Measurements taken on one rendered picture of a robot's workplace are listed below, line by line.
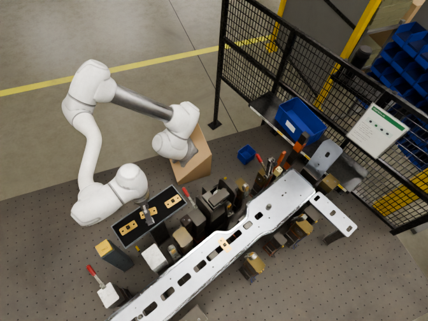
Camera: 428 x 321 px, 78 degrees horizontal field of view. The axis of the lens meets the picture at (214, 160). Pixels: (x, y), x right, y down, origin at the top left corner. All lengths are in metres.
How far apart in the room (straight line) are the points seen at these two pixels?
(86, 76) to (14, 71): 3.06
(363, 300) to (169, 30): 3.99
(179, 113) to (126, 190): 0.75
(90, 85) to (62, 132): 2.08
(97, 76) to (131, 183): 0.58
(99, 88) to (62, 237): 1.06
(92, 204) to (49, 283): 1.03
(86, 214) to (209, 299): 1.00
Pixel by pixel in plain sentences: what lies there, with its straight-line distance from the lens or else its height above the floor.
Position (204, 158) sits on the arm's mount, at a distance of 1.77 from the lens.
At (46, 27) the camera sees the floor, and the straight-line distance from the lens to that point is 4.99.
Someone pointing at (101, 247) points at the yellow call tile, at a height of 1.16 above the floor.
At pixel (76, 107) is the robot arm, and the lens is 1.42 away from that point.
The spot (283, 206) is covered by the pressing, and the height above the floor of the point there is 1.00.
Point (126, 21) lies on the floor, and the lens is 4.74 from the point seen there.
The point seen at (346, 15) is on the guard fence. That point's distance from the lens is 3.10.
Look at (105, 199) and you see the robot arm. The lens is 1.04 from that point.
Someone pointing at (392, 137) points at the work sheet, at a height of 1.35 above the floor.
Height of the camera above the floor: 2.48
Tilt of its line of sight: 60 degrees down
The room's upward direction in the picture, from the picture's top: 5 degrees clockwise
